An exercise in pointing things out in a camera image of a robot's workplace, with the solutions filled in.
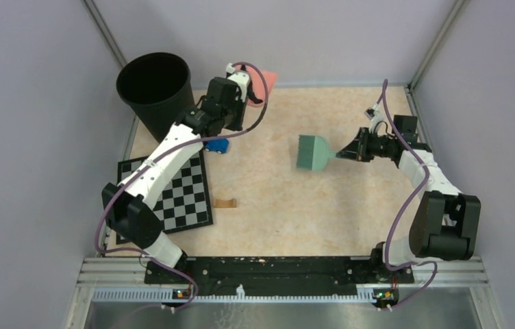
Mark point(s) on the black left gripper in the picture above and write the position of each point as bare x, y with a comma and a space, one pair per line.
236, 125

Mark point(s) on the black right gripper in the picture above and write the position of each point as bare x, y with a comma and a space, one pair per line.
357, 149

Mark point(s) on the green hand brush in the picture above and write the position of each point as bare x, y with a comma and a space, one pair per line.
313, 153

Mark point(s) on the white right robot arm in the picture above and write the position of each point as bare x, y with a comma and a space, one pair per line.
446, 222

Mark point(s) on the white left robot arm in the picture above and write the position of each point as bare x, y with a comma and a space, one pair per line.
129, 205

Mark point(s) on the blue toy car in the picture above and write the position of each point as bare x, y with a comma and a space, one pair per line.
220, 146

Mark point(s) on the black plastic trash bin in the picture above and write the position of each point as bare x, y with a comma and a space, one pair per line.
156, 86

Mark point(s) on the brown curved wooden piece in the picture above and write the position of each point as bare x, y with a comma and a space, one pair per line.
225, 203

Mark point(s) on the black and grey checkerboard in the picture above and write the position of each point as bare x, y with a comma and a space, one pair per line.
185, 202

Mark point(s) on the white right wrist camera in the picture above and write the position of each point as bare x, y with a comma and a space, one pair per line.
375, 116

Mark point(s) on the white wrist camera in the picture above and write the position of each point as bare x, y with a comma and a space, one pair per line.
242, 78
375, 116

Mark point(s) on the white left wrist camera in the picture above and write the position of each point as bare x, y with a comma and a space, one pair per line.
242, 78

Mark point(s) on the grey slotted cable duct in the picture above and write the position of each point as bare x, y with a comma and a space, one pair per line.
162, 295

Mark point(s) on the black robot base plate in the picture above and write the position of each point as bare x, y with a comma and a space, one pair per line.
294, 276

